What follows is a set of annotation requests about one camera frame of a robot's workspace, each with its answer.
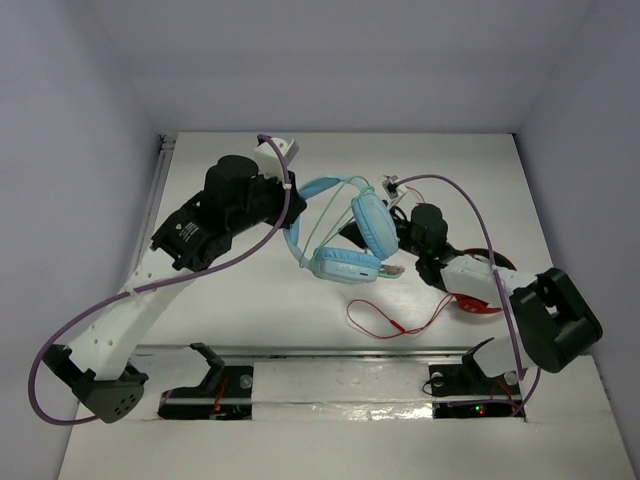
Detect red headphone cable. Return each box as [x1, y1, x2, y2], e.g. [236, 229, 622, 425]
[346, 173, 469, 342]

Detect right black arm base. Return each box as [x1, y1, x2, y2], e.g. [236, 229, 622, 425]
[421, 340, 524, 419]

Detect aluminium rail frame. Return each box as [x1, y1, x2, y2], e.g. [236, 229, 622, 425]
[102, 132, 539, 361]

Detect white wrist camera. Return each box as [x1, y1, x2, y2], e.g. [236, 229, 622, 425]
[381, 175, 404, 210]
[253, 134, 299, 183]

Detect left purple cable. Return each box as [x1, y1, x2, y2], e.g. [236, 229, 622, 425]
[28, 133, 294, 426]

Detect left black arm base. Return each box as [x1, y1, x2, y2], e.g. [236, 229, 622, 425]
[158, 343, 254, 421]

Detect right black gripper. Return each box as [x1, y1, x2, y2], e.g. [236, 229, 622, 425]
[339, 200, 427, 258]

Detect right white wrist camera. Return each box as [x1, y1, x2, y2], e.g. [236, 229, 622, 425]
[381, 175, 404, 210]

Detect red headphones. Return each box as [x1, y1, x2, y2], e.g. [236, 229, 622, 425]
[452, 247, 517, 316]

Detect light blue headphones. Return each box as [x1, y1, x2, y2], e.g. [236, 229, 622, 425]
[283, 176, 405, 285]

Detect white foam block with tape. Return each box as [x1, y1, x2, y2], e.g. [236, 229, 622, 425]
[251, 359, 433, 422]

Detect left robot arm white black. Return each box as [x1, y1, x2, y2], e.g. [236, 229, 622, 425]
[28, 149, 306, 424]

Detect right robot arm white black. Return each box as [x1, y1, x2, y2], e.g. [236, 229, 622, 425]
[392, 203, 603, 393]

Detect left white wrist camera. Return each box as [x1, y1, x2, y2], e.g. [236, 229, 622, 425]
[253, 134, 299, 183]

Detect green headphone cable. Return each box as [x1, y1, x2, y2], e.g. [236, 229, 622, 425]
[298, 176, 406, 279]

